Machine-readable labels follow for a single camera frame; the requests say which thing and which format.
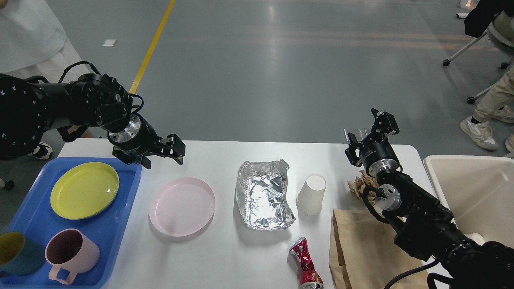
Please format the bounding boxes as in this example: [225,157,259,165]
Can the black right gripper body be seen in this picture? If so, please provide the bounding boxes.
[358,138,400,177]

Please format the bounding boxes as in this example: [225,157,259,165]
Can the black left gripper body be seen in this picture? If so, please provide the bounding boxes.
[108,113,162,156]

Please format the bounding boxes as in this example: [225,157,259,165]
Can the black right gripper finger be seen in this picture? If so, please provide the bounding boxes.
[370,108,400,143]
[345,133,362,167]

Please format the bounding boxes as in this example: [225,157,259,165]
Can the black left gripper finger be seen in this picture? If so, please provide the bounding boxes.
[112,149,152,169]
[155,134,186,165]

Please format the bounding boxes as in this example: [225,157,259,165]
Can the pink plate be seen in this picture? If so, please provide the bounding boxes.
[149,177,216,237]

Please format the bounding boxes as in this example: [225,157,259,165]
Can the pink mug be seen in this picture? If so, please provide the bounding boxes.
[45,228,100,285]

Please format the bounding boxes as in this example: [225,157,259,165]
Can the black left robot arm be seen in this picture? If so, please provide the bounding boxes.
[0,66,186,169]

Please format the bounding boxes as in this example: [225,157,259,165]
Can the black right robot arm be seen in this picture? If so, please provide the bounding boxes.
[345,108,514,289]

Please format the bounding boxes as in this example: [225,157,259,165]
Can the crumpled brown paper ball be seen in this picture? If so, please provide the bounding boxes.
[347,170,380,200]

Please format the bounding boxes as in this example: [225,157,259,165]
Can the clear plastic piece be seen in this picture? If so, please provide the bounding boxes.
[344,128,370,142]

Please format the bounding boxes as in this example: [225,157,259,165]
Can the white paper cup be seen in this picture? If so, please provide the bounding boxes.
[296,174,326,216]

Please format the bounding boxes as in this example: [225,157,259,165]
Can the yellow plate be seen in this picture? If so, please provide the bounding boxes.
[50,162,120,220]

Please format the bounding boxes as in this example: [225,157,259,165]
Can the black and white sneaker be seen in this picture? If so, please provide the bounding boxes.
[28,142,53,160]

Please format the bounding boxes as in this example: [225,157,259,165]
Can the brown paper bag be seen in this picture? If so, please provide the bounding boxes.
[328,209,423,289]

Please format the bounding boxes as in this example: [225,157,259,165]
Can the crumpled aluminium foil tray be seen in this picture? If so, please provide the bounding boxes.
[235,159,296,232]

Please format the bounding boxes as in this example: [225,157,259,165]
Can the beige plastic bin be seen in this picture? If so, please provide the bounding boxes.
[424,155,514,247]

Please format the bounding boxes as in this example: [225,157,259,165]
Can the person in beige trousers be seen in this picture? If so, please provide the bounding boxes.
[459,68,514,151]

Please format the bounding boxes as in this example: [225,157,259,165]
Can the blue plastic tray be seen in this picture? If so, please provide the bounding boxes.
[0,157,142,289]

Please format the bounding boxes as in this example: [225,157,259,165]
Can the crushed red soda can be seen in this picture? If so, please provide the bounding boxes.
[289,237,324,289]

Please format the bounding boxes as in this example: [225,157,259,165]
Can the person in white shorts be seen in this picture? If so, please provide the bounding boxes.
[0,0,93,139]

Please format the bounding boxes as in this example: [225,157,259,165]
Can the teal mug yellow inside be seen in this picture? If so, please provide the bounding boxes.
[0,232,46,278]

